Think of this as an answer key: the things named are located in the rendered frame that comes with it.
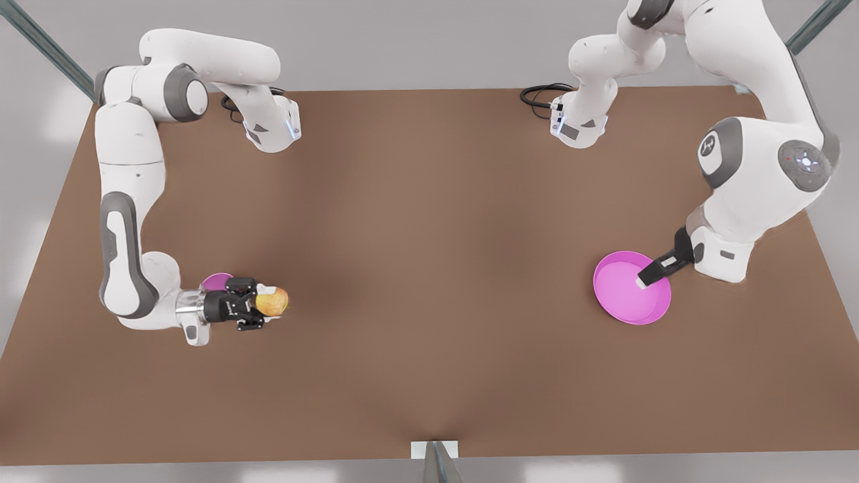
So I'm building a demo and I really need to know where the silver frame post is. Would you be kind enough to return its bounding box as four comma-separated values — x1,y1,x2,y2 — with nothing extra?
423,441,464,483
784,0,854,56
0,0,96,103

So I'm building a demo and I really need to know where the pink plate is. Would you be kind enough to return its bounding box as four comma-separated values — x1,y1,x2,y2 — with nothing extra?
593,250,672,327

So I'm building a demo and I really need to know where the yellow red apple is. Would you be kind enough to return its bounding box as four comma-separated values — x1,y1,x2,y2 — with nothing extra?
256,287,290,318

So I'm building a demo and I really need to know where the white post foot plate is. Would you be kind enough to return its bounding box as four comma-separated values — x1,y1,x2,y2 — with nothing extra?
410,440,460,461

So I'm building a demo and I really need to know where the black cable loop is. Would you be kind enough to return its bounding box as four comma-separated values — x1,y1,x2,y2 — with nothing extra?
519,83,576,121
220,87,287,125

